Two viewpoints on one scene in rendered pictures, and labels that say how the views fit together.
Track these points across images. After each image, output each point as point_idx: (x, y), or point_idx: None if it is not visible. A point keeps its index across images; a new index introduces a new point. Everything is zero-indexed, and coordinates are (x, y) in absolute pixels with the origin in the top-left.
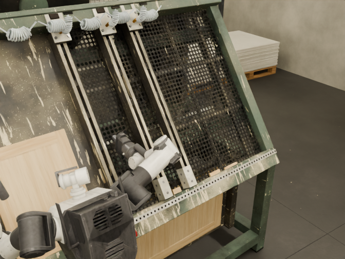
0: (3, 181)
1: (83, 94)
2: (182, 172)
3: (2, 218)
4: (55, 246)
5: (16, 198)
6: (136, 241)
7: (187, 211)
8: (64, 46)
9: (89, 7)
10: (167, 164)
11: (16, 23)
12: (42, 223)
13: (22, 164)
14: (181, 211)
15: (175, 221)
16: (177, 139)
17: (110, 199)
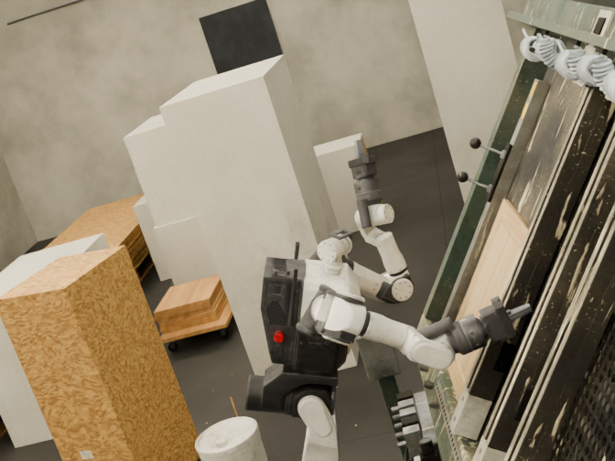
0: (490, 249)
1: (546, 198)
2: None
3: (469, 286)
4: (452, 368)
5: (480, 278)
6: (266, 338)
7: None
8: (588, 95)
9: (547, 29)
10: (315, 320)
11: (577, 27)
12: (317, 260)
13: (501, 245)
14: None
15: None
16: (527, 421)
17: (271, 271)
